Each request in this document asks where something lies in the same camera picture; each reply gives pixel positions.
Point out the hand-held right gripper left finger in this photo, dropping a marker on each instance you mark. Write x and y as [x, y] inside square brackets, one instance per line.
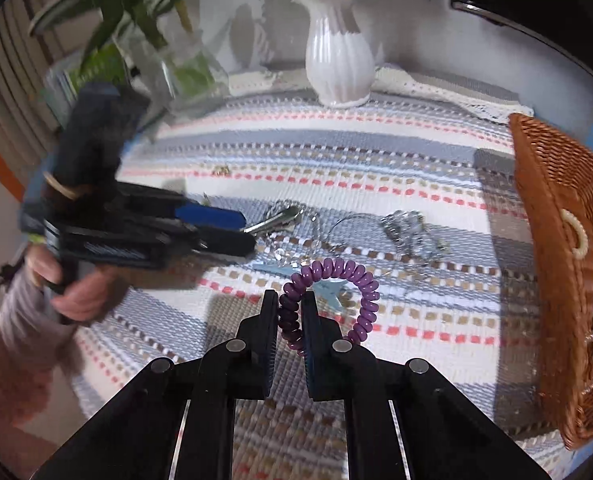
[270, 340]

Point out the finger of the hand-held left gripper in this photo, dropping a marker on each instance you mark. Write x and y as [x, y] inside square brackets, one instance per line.
[211, 215]
[221, 244]

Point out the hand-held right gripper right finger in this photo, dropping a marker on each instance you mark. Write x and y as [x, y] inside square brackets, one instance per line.
[310, 345]

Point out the silver hair clip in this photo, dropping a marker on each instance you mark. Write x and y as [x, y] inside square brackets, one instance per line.
[271, 221]

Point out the brown wicker basket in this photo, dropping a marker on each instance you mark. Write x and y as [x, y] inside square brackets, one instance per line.
[561, 260]

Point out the person's left forearm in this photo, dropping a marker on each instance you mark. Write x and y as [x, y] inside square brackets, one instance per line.
[24, 355]

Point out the person's left hand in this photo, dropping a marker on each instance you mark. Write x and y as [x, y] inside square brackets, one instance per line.
[79, 292]

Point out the small gold earring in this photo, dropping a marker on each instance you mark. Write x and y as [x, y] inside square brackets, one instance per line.
[221, 170]

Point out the light blue star hair clip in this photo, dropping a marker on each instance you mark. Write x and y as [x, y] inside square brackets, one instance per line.
[321, 285]

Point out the glass vase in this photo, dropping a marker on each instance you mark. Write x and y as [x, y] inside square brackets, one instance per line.
[176, 67]

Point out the striped woven table mat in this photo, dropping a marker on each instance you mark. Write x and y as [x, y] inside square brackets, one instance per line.
[356, 160]

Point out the green leafy plant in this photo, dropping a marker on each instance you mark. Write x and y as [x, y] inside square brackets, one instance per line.
[126, 5]

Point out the white ribbed vase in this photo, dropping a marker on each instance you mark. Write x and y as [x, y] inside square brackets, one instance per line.
[340, 55]

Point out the white lace cloth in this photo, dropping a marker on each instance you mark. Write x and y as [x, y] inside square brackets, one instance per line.
[456, 92]

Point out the black monitor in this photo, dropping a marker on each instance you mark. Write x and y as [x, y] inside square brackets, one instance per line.
[541, 15]

